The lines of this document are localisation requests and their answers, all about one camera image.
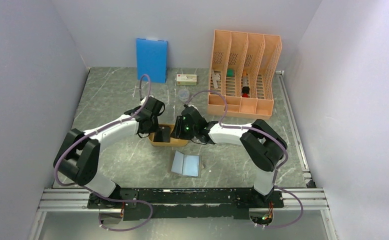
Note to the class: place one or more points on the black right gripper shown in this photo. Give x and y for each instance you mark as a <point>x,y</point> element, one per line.
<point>177,132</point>

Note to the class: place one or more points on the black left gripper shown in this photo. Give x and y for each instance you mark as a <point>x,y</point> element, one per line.
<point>153,129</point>

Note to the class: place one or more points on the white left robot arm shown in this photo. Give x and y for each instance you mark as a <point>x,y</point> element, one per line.
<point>78,156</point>

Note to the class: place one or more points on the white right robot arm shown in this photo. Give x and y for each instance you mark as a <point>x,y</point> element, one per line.
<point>263,144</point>

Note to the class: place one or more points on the stack of black cards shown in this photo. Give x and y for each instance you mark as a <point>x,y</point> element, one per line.
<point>163,134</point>

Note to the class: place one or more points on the orange oval plastic tray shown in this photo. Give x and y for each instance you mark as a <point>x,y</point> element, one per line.
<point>175,142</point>

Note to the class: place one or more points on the clear round plastic jar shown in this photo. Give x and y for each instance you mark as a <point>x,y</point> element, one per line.
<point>184,95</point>

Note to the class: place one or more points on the small green white carton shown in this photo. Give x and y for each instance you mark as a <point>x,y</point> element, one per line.
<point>186,79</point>

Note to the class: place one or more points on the black red stamp knob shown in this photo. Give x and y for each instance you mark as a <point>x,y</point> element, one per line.
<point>245,91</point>

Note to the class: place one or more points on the blue upright box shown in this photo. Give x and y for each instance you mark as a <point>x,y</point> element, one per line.
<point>151,59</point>

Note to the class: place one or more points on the green eraser block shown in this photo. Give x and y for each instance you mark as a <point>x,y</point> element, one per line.
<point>230,73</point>

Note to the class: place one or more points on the orange grey utility knife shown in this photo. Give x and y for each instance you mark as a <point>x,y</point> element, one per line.
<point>245,81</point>

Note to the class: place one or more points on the peach desk file organizer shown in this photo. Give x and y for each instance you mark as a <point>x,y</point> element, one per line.
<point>242,68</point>

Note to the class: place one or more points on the grey metal bracket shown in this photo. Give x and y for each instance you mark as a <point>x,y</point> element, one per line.
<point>215,77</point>

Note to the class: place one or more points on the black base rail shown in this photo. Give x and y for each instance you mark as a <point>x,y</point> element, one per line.
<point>162,203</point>

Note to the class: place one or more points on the aluminium frame rail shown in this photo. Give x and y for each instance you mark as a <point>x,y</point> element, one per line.
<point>74,200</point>

